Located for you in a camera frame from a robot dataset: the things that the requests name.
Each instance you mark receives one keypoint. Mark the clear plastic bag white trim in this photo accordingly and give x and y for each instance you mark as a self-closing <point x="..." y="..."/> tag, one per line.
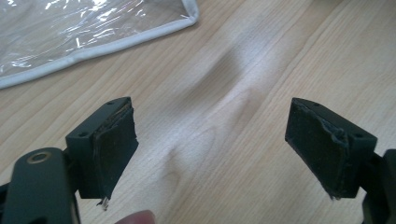
<point x="77" y="34"/>

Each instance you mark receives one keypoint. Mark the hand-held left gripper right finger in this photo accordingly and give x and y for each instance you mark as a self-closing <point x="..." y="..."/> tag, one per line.
<point x="323" y="146"/>

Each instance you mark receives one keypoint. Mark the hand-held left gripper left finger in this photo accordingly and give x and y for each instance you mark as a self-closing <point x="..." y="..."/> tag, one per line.
<point x="106" y="152"/>

